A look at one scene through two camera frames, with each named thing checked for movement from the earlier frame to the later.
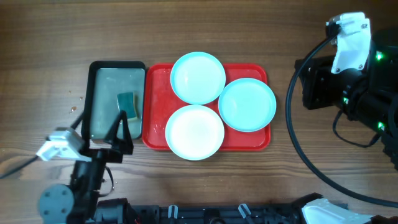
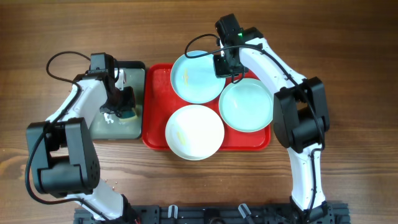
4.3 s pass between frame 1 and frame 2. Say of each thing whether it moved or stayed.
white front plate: stayed
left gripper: moved
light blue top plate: stayed
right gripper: moved
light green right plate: stayed
